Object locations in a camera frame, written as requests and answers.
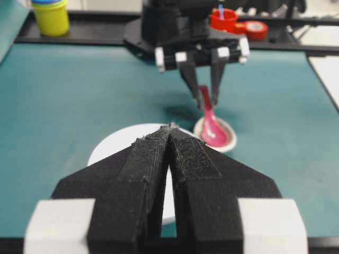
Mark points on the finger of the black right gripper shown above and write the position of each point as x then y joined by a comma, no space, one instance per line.
185,62
217,76

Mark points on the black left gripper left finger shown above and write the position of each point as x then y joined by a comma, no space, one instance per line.
107,207

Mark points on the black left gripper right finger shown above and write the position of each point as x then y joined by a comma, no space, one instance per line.
224,206

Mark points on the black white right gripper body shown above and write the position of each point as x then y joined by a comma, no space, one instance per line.
174,31

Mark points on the pink plastic spoon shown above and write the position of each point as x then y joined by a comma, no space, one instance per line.
212,133

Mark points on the white ceramic bowl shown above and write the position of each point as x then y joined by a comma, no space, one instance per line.
122,139

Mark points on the red plastic container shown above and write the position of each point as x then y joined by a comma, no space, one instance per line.
226,20

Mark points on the red tape roll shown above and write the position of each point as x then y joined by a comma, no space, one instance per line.
256,30

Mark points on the yellow plastic cup stack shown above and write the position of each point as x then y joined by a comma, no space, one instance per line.
52,17

